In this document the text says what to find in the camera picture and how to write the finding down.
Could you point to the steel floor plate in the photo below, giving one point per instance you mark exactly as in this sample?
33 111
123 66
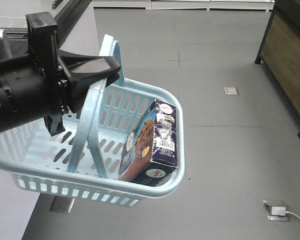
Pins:
62 205
231 90

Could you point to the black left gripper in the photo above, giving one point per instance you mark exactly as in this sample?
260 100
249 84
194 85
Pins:
30 85

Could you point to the near white chest freezer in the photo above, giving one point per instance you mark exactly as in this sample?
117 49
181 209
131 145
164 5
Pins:
16 207

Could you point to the blue chocolate cookie box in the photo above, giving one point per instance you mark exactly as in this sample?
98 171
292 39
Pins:
149 153

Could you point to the left steel floor plate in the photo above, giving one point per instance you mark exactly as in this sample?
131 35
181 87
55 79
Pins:
62 205

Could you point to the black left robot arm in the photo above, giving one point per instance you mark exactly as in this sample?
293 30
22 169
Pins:
47 82

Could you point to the middle steel floor plate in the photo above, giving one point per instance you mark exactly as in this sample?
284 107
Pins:
231 90

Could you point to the light blue plastic basket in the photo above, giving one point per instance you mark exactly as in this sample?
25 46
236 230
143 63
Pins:
83 161

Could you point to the far white chest freezer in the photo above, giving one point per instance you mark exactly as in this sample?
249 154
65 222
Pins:
75 18

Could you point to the wooden black-framed display stand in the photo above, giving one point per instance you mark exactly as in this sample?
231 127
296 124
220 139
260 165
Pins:
280 49

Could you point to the white chest freezer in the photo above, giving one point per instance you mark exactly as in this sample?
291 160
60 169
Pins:
75 18
16 207

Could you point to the white power adapter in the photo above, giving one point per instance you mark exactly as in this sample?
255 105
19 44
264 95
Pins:
279 211

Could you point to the white store shelving unit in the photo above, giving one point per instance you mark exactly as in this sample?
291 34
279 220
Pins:
249 5

